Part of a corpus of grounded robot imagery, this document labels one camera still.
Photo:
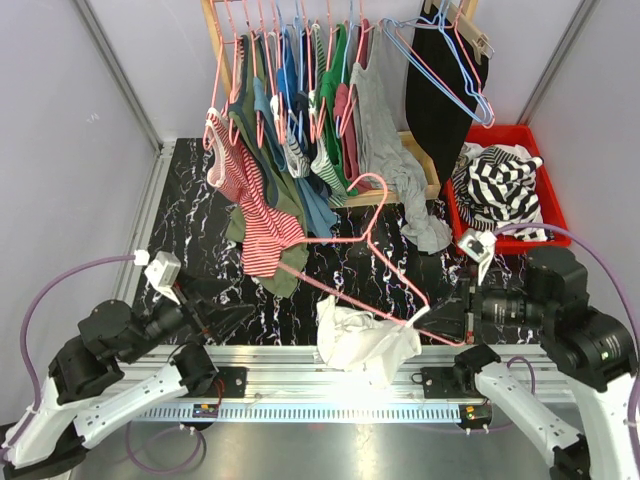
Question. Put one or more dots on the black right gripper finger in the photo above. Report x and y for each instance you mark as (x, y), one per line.
(451, 329)
(451, 308)

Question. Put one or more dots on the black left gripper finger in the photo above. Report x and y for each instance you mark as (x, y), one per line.
(208, 288)
(224, 320)

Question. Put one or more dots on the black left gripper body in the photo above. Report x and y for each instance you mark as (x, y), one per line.
(169, 319)

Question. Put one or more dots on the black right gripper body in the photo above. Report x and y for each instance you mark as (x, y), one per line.
(511, 304)

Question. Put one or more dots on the purple black striped tank top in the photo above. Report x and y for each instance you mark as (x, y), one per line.
(460, 178)

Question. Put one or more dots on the pink wire hanger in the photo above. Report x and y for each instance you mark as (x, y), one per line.
(398, 284)
(432, 48)

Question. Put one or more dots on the white plain tank top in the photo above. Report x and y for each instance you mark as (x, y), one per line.
(353, 341)

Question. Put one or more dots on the black white wide-striped top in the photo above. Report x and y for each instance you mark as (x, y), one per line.
(504, 188)

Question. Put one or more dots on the grey tank top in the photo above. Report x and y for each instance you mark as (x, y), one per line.
(382, 152)

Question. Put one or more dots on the light blue wire hanger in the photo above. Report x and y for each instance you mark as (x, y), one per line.
(390, 28)
(471, 79)

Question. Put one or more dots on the white navy-trimmed tank top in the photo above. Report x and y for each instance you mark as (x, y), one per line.
(520, 150)

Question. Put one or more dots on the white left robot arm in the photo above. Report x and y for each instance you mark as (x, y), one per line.
(72, 414)

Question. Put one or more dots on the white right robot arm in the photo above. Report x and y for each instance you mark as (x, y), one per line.
(593, 350)

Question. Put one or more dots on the red white striped tank top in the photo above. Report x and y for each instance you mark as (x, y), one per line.
(236, 174)

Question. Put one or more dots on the light blue tank top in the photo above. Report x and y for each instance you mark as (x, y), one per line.
(293, 167)

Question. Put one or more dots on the green white striped tank top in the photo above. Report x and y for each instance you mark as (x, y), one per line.
(321, 165)

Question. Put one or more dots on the olive green tank top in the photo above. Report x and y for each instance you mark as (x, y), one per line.
(242, 120)

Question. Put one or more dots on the maroon tank top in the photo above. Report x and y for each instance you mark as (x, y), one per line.
(345, 128)

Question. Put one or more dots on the wooden clothes rack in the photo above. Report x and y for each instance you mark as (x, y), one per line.
(224, 78)

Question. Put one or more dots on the black garment on rack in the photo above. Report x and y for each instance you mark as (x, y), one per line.
(436, 127)

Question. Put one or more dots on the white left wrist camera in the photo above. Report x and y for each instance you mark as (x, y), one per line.
(161, 271)

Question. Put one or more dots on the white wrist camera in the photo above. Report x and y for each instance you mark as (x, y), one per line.
(480, 247)
(161, 271)

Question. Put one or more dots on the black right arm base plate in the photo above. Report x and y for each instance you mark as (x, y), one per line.
(440, 383)

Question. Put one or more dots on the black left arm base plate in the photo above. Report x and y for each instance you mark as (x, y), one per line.
(231, 381)

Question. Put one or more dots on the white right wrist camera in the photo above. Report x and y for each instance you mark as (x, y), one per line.
(480, 247)

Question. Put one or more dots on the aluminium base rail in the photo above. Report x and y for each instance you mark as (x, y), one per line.
(295, 374)

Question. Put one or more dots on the white slotted cable duct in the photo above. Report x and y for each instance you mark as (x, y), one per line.
(394, 413)

